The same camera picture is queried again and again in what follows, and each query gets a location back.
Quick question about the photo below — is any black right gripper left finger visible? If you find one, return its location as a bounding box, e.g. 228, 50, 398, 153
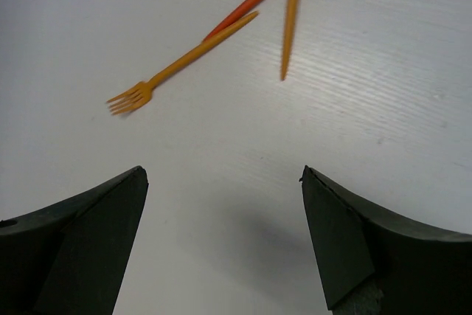
1, 166, 148, 314

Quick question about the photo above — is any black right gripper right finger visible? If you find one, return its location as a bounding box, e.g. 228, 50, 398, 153
300, 167, 471, 314

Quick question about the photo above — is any orange plastic fork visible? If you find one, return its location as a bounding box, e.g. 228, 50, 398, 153
106, 11, 259, 115

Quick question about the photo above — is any orange plastic knife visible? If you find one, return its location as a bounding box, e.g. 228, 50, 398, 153
280, 0, 299, 80

